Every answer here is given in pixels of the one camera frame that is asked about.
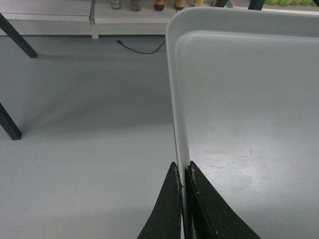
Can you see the grey rectangular serving tray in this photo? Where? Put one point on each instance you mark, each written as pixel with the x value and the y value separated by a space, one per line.
pixel 245 98

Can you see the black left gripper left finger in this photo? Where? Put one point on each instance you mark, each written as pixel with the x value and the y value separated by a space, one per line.
pixel 165 220

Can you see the black table leg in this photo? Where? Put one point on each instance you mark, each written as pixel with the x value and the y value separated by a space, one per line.
pixel 13 34

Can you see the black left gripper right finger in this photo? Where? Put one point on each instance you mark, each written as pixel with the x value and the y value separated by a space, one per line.
pixel 211 216

